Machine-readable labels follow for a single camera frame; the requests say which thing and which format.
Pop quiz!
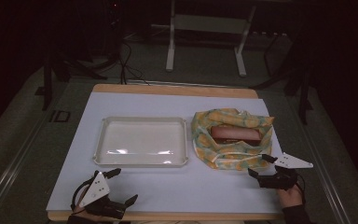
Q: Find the brown lunch box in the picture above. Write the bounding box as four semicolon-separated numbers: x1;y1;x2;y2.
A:
210;124;263;147

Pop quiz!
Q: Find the white table mat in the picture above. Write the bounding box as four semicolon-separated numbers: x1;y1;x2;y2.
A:
46;91;285;215

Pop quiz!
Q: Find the white metal stand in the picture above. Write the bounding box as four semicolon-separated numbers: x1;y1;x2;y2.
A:
164;0;257;78

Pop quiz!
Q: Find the black tripod stand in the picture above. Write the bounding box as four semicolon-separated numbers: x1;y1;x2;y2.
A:
41;43;110;112
251;31;315;126

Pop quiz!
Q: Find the wooden table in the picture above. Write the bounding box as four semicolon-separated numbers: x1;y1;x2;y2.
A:
47;82;284;222

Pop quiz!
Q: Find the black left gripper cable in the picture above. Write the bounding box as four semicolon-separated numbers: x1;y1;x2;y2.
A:
70;179;95;213

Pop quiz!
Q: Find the yellow green patterned cloth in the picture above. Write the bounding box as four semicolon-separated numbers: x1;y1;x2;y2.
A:
190;107;276;172

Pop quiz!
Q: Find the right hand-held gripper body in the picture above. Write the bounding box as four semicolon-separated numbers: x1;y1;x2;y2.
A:
256;151;314;191

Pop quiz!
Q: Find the person's left hand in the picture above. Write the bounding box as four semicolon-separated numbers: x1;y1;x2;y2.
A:
72;203;106;223

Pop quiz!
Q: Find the black floor cable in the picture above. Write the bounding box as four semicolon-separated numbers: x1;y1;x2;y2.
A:
117;39;151;86

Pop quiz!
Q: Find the person's right hand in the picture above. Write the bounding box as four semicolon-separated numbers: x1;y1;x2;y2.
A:
276;184;305;209

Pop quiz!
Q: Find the white plastic tray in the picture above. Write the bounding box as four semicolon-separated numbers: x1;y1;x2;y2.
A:
91;116;190;169

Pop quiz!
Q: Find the black rectangular floor frame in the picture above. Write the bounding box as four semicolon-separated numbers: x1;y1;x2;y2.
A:
48;109;72;123

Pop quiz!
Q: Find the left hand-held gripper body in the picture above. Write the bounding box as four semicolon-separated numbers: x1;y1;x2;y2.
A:
79;169;127;220

